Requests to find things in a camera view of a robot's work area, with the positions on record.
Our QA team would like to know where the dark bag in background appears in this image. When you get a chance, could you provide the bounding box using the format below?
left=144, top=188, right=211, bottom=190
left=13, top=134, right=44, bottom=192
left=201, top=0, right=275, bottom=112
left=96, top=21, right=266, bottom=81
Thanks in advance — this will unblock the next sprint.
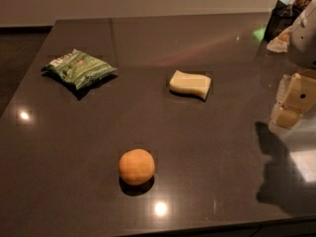
left=264, top=0, right=302, bottom=41

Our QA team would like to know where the yellow sponge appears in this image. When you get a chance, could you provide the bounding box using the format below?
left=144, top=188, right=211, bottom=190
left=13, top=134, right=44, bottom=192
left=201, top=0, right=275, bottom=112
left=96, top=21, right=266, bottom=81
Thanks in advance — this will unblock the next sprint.
left=169, top=70, right=211, bottom=100

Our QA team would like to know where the green chip bag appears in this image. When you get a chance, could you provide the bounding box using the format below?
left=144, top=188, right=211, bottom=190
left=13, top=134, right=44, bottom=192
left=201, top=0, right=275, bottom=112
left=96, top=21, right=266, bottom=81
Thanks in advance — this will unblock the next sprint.
left=42, top=49, right=117, bottom=90

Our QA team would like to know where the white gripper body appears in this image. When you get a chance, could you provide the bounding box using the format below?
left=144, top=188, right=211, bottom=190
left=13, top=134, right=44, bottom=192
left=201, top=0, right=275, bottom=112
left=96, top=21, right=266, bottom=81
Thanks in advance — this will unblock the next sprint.
left=288, top=0, right=316, bottom=69

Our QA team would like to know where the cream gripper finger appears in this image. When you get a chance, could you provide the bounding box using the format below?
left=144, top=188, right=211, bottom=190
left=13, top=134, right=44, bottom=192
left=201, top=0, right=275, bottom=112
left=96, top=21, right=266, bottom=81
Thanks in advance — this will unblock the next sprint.
left=271, top=72, right=316, bottom=129
left=276, top=74, right=291, bottom=103

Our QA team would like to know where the orange fruit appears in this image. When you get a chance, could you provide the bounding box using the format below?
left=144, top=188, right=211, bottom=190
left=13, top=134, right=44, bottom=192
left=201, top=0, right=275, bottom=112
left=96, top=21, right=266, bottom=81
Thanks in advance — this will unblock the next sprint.
left=118, top=149, right=155, bottom=186

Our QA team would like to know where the white wrapped snack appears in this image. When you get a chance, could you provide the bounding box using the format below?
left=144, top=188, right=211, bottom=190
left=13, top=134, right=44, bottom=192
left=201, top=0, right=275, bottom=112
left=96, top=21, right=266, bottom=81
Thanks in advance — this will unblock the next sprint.
left=267, top=27, right=291, bottom=53

